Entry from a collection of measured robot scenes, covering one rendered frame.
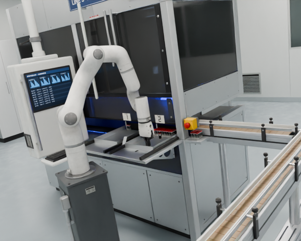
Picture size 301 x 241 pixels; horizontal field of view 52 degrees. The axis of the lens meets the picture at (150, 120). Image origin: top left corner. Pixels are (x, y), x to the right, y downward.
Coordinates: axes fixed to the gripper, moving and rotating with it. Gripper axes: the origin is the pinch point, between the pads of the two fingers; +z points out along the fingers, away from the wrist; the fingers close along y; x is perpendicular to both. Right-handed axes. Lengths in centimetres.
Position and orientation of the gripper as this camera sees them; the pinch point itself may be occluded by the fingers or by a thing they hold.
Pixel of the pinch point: (147, 143)
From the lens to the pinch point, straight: 205.3
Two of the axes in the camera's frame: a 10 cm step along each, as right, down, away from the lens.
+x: -6.4, 2.9, -7.1
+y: -7.5, -0.6, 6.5
